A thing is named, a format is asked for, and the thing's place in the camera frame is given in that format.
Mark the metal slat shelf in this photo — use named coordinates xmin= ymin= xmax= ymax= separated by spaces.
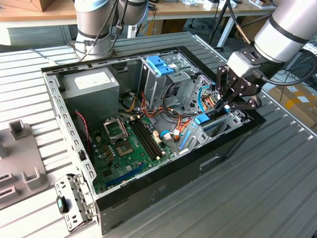
xmin=287 ymin=41 xmax=317 ymax=74

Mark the black RAM slot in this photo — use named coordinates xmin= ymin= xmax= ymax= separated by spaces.
xmin=129 ymin=119 xmax=159 ymax=161
xmin=135 ymin=118 xmax=164 ymax=158

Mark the white plug blue wire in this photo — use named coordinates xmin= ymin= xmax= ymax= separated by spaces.
xmin=159 ymin=130 xmax=183 ymax=141

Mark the brown cardboard box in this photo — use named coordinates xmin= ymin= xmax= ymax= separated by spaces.
xmin=32 ymin=0 xmax=54 ymax=12
xmin=160 ymin=19 xmax=188 ymax=35

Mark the orange black wire bundle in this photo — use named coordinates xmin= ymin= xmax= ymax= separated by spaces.
xmin=141 ymin=91 xmax=194 ymax=142

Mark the blue expansion slot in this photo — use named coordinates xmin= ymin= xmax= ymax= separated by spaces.
xmin=106 ymin=162 xmax=146 ymax=188

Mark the black open PC case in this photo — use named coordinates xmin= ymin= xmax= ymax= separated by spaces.
xmin=41 ymin=46 xmax=267 ymax=236

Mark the red black fan wire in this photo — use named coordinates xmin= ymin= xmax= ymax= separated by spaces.
xmin=75 ymin=111 xmax=92 ymax=152

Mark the orange wire black plug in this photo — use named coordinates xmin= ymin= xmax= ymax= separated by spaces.
xmin=202 ymin=93 xmax=230 ymax=115

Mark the black latch teal face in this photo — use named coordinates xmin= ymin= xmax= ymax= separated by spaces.
xmin=56 ymin=195 xmax=70 ymax=214

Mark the silver slot bracket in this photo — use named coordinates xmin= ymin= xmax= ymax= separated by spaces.
xmin=54 ymin=173 xmax=97 ymax=233

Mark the black cable with connector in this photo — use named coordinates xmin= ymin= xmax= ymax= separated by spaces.
xmin=252 ymin=56 xmax=317 ymax=87

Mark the grey metal drive cage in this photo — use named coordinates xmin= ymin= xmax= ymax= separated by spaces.
xmin=138 ymin=51 xmax=199 ymax=112

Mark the labelled cardboard box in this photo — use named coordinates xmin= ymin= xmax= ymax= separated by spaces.
xmin=268 ymin=83 xmax=317 ymax=127

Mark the blue plastic bay latch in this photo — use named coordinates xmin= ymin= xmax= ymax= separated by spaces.
xmin=146 ymin=56 xmax=175 ymax=77

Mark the yellow black wire bundle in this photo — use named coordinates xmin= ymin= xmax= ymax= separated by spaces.
xmin=118 ymin=95 xmax=139 ymax=112

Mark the beige board connector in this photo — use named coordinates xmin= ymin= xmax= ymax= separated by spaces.
xmin=152 ymin=130 xmax=163 ymax=144

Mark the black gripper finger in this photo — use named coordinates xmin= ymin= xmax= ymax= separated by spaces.
xmin=223 ymin=94 xmax=263 ymax=112
xmin=214 ymin=65 xmax=239 ymax=113

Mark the black cable gold plug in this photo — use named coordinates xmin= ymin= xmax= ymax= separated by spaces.
xmin=227 ymin=0 xmax=255 ymax=46

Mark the light blue wire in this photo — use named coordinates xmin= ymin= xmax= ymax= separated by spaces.
xmin=197 ymin=84 xmax=215 ymax=114

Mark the grey power supply unit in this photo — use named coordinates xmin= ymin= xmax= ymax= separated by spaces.
xmin=60 ymin=67 xmax=120 ymax=129

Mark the CPU socket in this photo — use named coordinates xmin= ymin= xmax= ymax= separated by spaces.
xmin=115 ymin=140 xmax=136 ymax=158

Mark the metal socket cover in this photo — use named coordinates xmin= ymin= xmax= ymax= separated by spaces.
xmin=103 ymin=118 xmax=129 ymax=144

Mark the green motherboard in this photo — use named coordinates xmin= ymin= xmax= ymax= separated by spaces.
xmin=90 ymin=115 xmax=179 ymax=195

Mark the grey metal disk bay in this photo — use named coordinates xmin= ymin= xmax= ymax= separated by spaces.
xmin=177 ymin=105 xmax=251 ymax=156

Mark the black tripod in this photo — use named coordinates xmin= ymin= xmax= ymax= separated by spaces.
xmin=208 ymin=0 xmax=231 ymax=52

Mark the hard disk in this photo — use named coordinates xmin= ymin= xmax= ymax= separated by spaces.
xmin=179 ymin=109 xmax=231 ymax=151

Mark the wooden desk white frame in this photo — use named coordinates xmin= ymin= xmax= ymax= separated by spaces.
xmin=0 ymin=0 xmax=277 ymax=48

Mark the white camera box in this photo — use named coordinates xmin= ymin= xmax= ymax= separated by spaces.
xmin=227 ymin=51 xmax=261 ymax=78

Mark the black camera bracket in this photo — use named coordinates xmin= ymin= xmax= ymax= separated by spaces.
xmin=240 ymin=48 xmax=264 ymax=65

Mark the grey parts rack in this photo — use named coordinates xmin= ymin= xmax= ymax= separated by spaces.
xmin=0 ymin=120 xmax=50 ymax=211

